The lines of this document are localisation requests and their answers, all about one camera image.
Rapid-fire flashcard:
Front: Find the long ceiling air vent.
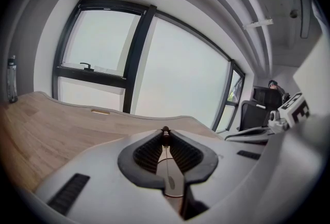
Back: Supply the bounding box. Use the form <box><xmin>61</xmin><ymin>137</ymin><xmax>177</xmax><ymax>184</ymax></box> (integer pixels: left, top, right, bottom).
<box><xmin>299</xmin><ymin>0</ymin><xmax>310</xmax><ymax>39</ymax></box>

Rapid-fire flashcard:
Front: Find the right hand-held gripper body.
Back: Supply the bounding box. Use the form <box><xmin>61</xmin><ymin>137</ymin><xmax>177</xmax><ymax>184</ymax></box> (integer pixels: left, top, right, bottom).
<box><xmin>267</xmin><ymin>92</ymin><xmax>310</xmax><ymax>134</ymax></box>

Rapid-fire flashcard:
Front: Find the black window frame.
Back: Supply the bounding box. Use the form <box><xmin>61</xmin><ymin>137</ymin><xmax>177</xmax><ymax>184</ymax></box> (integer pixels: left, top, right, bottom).
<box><xmin>51</xmin><ymin>0</ymin><xmax>245</xmax><ymax>132</ymax></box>

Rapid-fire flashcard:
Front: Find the white ceiling light bar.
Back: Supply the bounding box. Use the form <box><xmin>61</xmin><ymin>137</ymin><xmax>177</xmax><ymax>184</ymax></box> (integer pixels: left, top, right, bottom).
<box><xmin>242</xmin><ymin>18</ymin><xmax>274</xmax><ymax>30</ymax></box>

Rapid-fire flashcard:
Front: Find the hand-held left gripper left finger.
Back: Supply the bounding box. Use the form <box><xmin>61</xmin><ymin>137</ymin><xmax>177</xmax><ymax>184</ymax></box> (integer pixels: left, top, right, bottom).
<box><xmin>35</xmin><ymin>129</ymin><xmax>181</xmax><ymax>224</ymax></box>

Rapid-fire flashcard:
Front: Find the clear water bottle black cap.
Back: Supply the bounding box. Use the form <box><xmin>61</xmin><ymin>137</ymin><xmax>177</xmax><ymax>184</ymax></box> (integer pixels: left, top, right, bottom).
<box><xmin>6</xmin><ymin>55</ymin><xmax>19</xmax><ymax>104</ymax></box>

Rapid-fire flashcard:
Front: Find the black office chair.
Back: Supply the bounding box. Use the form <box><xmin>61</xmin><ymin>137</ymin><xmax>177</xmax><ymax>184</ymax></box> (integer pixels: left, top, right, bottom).
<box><xmin>238</xmin><ymin>79</ymin><xmax>291</xmax><ymax>132</ymax></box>

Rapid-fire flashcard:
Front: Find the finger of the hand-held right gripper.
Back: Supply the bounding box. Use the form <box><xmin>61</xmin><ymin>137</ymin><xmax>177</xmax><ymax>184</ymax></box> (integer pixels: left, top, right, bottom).
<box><xmin>224</xmin><ymin>126</ymin><xmax>271</xmax><ymax>145</ymax></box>

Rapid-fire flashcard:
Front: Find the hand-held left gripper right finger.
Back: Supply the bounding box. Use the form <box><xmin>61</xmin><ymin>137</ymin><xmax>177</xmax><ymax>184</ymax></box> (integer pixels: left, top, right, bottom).
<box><xmin>167</xmin><ymin>129</ymin><xmax>323</xmax><ymax>221</ymax></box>

